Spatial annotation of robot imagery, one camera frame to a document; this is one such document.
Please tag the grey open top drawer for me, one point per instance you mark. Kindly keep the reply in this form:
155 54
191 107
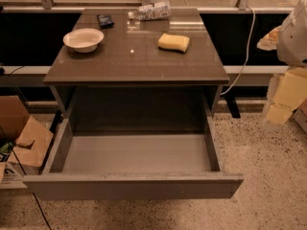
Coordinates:
134 165

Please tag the dark blue snack packet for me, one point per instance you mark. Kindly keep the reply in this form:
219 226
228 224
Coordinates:
105 21

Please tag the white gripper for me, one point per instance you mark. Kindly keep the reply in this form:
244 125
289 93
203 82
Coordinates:
294 42

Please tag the cardboard box at right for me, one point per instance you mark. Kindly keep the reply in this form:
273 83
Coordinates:
300 116

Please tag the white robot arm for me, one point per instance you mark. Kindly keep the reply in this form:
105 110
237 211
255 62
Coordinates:
291 49

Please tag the yellow sponge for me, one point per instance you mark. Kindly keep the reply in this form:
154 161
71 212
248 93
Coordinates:
174 42

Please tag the white bowl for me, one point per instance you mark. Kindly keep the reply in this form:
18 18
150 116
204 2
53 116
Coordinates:
83 40

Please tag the brown cardboard box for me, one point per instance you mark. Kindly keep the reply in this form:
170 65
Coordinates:
30 138

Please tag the crumpled plastic water bottle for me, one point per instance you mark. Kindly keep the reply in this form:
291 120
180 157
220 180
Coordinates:
153 11

